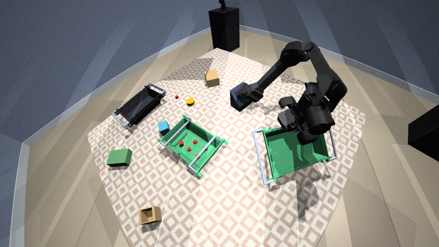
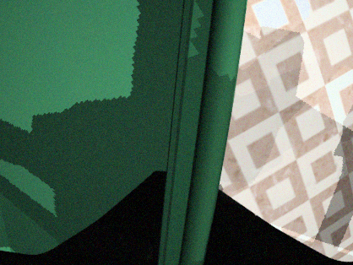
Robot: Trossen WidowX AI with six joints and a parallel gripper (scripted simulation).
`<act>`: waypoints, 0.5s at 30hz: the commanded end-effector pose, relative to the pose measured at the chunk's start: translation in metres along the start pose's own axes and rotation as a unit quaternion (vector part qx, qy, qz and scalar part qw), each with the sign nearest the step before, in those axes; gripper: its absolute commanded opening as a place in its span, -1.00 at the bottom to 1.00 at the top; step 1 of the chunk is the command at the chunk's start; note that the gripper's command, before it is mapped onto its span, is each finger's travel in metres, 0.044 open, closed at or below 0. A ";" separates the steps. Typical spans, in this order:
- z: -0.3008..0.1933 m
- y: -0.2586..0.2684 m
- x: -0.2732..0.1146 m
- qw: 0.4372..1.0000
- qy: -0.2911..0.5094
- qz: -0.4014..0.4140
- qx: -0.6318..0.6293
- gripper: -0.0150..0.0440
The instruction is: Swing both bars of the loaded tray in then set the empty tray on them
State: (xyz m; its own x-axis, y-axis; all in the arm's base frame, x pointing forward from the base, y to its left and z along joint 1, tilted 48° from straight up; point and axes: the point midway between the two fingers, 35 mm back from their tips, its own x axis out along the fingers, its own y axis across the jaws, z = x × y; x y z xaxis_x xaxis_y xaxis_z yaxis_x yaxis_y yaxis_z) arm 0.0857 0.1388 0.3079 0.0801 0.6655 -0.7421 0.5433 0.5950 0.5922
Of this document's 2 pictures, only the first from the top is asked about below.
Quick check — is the green rectangular block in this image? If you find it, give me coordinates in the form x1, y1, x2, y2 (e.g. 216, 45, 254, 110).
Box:
107, 148, 132, 167

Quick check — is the yellow short cylinder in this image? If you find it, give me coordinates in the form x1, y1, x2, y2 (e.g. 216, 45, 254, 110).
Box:
186, 98, 195, 106

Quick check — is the light blue cube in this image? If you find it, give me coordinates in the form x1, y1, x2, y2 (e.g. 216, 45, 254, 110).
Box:
158, 120, 170, 136

